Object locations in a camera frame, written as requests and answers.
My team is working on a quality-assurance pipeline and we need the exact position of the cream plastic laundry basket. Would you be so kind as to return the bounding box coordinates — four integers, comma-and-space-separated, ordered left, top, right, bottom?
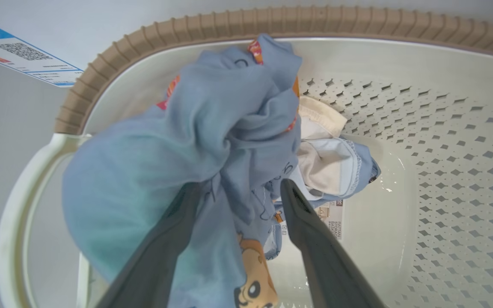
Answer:
0, 5, 493, 308

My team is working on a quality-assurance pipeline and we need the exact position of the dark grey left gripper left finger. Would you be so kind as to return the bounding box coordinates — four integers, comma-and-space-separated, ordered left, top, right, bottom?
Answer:
96, 182, 205, 308

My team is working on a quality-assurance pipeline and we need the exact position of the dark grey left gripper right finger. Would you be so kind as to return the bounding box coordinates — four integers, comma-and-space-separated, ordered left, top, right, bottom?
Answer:
280, 179, 385, 308

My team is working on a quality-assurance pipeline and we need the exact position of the paper product label sticker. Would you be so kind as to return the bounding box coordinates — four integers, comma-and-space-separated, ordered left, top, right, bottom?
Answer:
281, 199, 345, 242

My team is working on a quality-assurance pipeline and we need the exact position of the light blue cream garment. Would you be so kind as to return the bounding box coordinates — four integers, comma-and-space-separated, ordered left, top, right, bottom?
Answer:
291, 96, 382, 210

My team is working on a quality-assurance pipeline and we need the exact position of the blue bear print garment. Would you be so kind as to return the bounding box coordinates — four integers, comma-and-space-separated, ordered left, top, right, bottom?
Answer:
62, 34, 303, 308

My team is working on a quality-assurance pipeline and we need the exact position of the blue white energy label sticker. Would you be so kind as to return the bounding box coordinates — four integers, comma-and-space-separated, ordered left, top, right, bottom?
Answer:
0, 21, 84, 87

